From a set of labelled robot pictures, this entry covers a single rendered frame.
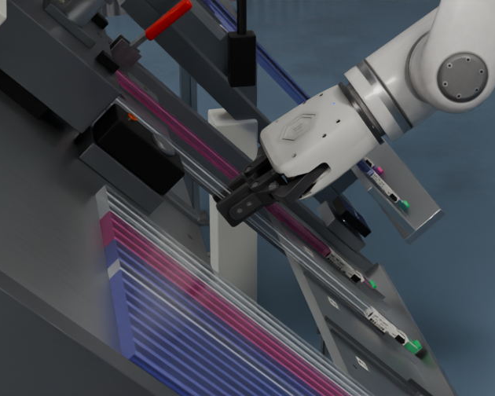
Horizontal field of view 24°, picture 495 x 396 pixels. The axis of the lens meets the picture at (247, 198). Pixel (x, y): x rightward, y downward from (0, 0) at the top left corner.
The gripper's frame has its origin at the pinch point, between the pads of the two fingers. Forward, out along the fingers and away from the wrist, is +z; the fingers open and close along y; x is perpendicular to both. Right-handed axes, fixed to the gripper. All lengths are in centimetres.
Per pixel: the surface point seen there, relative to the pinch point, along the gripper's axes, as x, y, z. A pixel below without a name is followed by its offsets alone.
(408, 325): 29.4, -4.8, -5.5
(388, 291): 29.4, -12.6, -5.5
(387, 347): 24.0, 3.1, -2.9
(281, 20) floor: 121, -325, -11
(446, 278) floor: 120, -126, -9
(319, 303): 11.5, 6.8, -0.7
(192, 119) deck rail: -1.9, -19.0, 1.0
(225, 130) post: 12.4, -41.5, 1.3
